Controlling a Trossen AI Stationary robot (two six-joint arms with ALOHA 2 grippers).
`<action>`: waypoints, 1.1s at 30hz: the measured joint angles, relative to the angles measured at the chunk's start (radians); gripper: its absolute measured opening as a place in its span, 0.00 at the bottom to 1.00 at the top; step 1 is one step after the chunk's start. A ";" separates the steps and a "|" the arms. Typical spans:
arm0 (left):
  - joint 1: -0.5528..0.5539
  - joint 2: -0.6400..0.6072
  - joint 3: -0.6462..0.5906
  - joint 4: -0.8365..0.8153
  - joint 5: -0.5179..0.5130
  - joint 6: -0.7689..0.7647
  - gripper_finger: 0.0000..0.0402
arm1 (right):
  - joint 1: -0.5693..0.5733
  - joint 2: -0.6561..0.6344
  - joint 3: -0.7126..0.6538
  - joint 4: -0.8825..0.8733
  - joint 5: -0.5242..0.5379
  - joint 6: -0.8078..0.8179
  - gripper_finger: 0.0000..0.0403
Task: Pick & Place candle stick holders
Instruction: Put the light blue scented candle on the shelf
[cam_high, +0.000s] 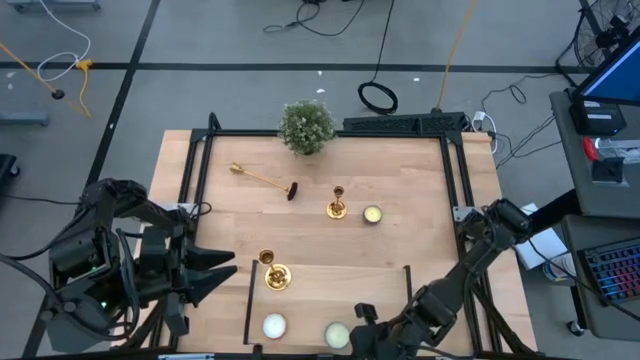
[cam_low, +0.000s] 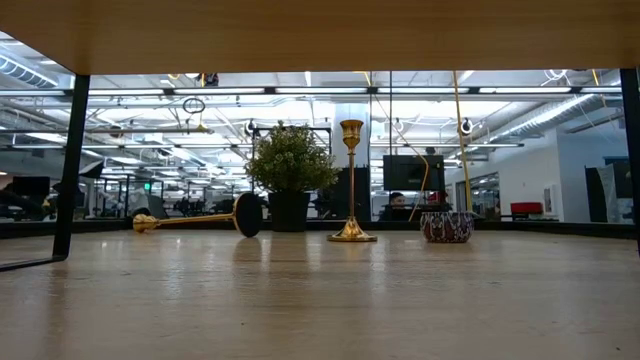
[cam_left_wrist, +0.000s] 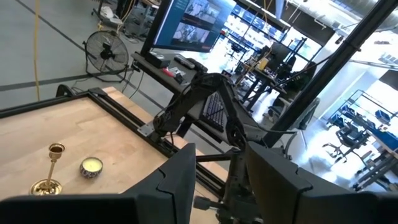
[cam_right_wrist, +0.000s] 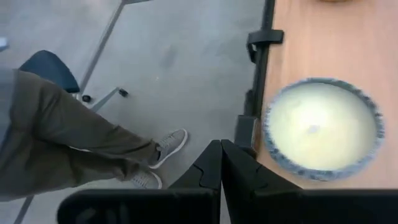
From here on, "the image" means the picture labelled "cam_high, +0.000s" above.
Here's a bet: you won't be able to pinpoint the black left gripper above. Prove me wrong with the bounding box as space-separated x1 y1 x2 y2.
137 224 239 307

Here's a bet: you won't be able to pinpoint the cream candle tin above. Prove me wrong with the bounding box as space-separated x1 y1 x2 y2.
323 321 351 350

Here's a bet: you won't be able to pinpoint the tall gold candlestick holder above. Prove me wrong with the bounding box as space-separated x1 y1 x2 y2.
257 248 293 292

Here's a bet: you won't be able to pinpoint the blue white patterned candle tin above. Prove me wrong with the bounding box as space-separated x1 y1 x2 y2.
261 313 288 341

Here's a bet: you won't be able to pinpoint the very long gold candlestick holder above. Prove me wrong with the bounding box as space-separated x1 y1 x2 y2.
229 163 300 202

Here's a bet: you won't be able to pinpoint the red patterned candle tin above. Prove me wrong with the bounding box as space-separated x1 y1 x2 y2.
362 204 384 225

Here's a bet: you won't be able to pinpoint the short gold candlestick holder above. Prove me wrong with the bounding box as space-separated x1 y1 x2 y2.
326 185 349 221

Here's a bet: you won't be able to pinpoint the wooden shelf riser black legs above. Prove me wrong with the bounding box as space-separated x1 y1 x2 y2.
243 259 418 352

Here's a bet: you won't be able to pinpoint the green potted plant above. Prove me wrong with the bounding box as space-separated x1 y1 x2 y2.
278 98 337 157

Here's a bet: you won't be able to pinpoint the white box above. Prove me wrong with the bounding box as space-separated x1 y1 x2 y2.
514 202 570 271

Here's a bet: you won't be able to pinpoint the white blue cup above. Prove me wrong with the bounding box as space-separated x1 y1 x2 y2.
542 252 576 282

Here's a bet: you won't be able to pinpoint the black caster base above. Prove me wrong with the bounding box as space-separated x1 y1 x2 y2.
0 153 21 180

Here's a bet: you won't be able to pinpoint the gray table foot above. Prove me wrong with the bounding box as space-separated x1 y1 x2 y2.
7 0 102 13
0 111 50 127

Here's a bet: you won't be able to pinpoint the gray desk with casters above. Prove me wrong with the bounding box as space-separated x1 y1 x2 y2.
559 214 640 342

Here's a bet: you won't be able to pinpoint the white charger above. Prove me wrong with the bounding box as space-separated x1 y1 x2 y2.
471 110 500 155

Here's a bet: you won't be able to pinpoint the backlit colourful keyboard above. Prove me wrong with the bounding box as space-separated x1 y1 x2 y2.
579 239 640 305

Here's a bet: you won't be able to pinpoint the red tool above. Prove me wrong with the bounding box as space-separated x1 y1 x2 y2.
582 136 600 162

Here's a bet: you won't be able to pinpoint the small black box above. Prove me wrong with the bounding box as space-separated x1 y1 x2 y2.
592 157 625 184

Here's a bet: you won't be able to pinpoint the clear plastic bag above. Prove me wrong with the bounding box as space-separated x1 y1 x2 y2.
597 137 640 164

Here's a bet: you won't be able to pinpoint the black device box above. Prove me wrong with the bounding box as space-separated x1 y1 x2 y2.
569 99 628 137

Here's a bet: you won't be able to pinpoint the blue screen monitor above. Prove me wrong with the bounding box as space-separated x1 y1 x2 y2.
572 32 640 107

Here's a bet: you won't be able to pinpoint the black fan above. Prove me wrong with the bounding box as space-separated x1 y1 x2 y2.
555 0 640 89

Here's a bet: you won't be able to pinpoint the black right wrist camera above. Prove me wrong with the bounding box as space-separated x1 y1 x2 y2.
353 301 380 327

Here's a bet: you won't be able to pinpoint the black aluminium table frame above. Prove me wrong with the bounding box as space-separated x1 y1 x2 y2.
119 112 539 357

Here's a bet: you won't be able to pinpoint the yellow cable with plug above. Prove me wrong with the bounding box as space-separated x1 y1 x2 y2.
0 42 95 119

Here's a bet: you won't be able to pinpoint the white cable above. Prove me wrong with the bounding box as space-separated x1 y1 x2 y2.
36 0 93 84

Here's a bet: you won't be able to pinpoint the coiled black cable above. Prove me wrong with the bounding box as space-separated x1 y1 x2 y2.
357 0 400 115

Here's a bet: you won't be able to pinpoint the thin black cable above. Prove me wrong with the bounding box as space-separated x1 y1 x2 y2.
263 0 366 38

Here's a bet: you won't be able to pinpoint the black cable bundle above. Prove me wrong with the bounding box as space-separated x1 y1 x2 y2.
479 73 564 169

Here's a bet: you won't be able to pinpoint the thick yellow cable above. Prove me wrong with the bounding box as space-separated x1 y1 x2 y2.
436 0 475 112

